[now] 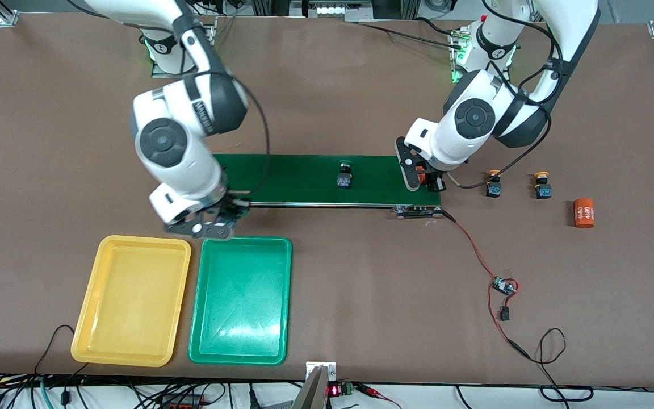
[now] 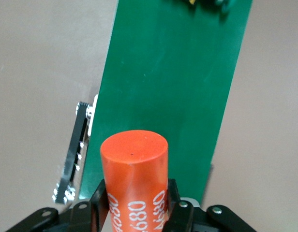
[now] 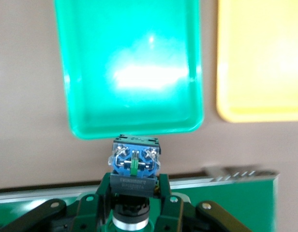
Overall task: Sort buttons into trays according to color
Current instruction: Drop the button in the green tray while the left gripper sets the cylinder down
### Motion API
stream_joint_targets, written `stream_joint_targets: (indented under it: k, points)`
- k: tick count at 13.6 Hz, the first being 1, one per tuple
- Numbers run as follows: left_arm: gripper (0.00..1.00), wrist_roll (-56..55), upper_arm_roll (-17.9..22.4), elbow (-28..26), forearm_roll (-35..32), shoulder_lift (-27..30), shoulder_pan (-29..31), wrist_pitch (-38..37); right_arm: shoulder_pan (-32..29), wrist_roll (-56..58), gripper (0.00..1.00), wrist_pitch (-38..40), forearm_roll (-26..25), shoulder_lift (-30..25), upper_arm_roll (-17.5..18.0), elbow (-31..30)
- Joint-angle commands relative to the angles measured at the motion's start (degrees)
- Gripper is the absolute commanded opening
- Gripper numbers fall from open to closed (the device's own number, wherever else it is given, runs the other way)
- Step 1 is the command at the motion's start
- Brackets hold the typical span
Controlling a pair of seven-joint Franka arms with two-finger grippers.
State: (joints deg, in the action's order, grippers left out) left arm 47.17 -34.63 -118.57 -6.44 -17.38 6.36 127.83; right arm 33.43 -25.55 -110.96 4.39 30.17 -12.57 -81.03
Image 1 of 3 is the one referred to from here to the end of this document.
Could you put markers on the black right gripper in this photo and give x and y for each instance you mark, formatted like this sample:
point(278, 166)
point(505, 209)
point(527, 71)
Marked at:
point(231, 208)

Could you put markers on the yellow push button switch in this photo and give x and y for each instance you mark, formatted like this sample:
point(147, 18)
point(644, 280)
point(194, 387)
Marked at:
point(543, 187)
point(494, 186)

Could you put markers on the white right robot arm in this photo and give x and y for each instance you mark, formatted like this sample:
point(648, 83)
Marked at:
point(179, 165)

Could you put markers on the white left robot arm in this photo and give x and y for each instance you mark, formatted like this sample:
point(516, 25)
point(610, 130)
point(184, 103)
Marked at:
point(446, 142)

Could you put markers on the green conveyor belt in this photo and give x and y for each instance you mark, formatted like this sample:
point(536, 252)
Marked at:
point(315, 179)

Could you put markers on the green plastic tray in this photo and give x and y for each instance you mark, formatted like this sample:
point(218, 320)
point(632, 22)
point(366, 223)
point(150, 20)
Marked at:
point(242, 301)

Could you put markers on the small green circuit board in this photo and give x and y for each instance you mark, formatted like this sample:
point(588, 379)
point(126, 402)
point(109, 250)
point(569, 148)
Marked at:
point(503, 286)

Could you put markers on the yellow plastic tray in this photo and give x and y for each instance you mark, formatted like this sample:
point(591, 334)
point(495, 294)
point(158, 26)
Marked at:
point(131, 301)

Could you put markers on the small black connector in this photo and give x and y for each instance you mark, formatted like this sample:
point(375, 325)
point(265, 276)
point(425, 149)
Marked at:
point(504, 313)

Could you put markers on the red and black power strip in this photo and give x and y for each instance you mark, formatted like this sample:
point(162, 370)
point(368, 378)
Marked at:
point(182, 402)

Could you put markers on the grey equipment box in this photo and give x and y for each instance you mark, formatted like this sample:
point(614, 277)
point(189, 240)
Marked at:
point(332, 10)

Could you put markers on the red digit display module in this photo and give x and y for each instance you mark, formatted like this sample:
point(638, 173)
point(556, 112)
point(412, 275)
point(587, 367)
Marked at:
point(335, 390)

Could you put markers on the red clip lead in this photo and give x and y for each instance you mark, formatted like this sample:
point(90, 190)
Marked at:
point(375, 392)

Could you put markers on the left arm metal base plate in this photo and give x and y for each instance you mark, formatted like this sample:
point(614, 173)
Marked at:
point(457, 79)

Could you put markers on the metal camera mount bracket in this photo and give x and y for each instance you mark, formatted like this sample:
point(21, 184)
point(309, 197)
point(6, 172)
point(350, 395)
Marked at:
point(318, 386)

